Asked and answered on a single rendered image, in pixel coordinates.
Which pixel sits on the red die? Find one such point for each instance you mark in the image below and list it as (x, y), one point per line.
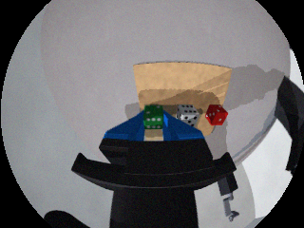
(216, 114)

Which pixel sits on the tan mat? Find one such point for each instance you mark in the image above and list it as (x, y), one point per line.
(172, 84)

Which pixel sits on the green die with white pips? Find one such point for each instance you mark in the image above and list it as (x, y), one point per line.
(153, 117)

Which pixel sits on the white die with black pips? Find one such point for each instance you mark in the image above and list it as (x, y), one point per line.
(188, 114)

